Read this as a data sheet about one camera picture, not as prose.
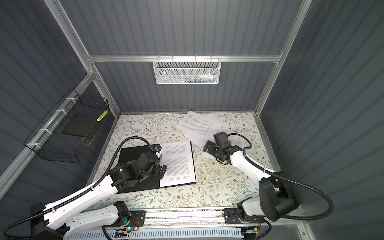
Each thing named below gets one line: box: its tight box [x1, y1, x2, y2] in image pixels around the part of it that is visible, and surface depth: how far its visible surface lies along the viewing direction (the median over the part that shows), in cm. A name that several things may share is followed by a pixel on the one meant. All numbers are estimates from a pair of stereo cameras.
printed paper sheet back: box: [176, 110, 223, 149], surface depth 114 cm
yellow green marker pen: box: [96, 109, 109, 122], surface depth 84 cm
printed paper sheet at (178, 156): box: [159, 140, 196, 188], surface depth 93 cm
